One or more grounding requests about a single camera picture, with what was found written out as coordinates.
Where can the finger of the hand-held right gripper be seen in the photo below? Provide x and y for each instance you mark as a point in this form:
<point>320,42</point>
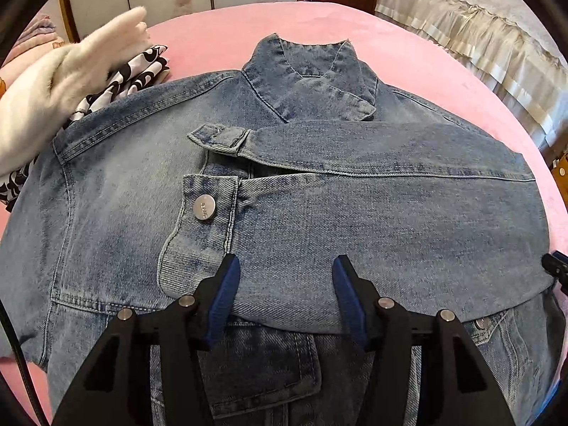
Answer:
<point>557,264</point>

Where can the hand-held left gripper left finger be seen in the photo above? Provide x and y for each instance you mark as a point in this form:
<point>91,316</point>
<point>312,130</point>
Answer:
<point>227,286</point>

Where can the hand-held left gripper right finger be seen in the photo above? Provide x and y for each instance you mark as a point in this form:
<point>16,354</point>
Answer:
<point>349,295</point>

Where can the blue denim jacket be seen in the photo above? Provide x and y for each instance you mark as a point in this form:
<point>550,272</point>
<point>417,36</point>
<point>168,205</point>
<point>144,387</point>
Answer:
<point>337,213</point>

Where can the black and white patterned garment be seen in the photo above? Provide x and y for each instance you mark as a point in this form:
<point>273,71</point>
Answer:
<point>142,73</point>

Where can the pink bed blanket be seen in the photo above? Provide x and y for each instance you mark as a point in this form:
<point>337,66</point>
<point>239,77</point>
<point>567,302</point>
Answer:
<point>213,40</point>

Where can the white fluffy garment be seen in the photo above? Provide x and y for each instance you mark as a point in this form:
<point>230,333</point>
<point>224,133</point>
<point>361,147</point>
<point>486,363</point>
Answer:
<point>57,84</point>

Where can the pink folded cloth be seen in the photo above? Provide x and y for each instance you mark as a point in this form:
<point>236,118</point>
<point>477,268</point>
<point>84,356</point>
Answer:
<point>31,37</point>

